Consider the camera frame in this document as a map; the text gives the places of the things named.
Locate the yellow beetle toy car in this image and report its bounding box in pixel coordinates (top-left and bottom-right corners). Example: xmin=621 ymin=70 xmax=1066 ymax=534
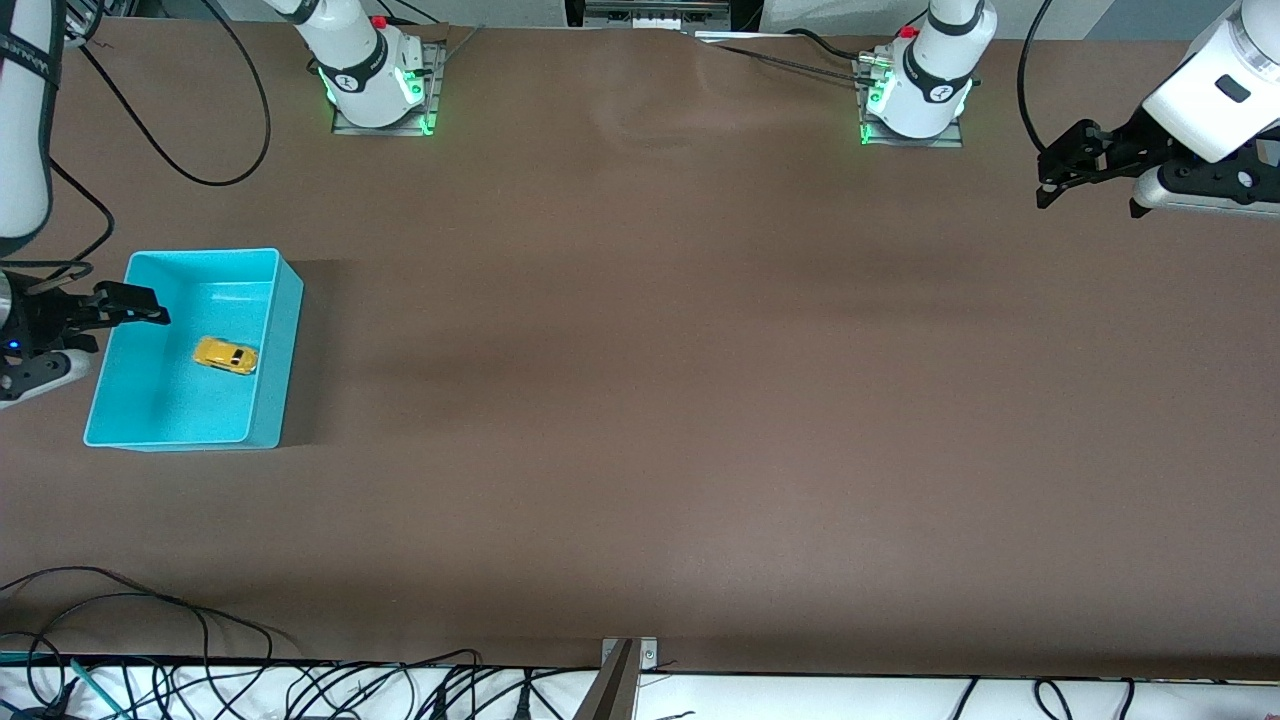
xmin=192 ymin=337 xmax=259 ymax=377

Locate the turquoise plastic bin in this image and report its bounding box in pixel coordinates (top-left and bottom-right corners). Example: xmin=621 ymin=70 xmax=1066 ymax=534
xmin=83 ymin=248 xmax=305 ymax=451

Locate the grey power strip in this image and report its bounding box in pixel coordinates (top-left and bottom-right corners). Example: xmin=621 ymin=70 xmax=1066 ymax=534
xmin=583 ymin=0 xmax=734 ymax=30

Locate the short black right arm cable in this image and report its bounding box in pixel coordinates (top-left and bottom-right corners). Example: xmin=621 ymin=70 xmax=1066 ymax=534
xmin=0 ymin=160 xmax=117 ymax=296

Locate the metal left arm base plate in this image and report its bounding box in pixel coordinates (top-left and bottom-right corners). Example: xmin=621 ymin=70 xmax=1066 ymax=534
xmin=855 ymin=55 xmax=966 ymax=149

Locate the long looping black arm cable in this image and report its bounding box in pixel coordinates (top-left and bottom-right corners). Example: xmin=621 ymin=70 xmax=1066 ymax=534
xmin=60 ymin=0 xmax=273 ymax=188

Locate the black cable to arm base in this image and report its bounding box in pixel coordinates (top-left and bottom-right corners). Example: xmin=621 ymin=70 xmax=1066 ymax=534
xmin=695 ymin=28 xmax=873 ymax=83

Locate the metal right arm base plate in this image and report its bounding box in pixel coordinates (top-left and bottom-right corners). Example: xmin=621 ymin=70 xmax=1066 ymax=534
xmin=332 ymin=40 xmax=447 ymax=136

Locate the dark metal post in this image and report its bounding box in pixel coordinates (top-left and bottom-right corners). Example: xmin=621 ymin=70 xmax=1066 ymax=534
xmin=575 ymin=640 xmax=641 ymax=720

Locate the silver metal bracket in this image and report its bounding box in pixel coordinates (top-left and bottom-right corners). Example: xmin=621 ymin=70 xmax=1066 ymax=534
xmin=600 ymin=637 xmax=659 ymax=673

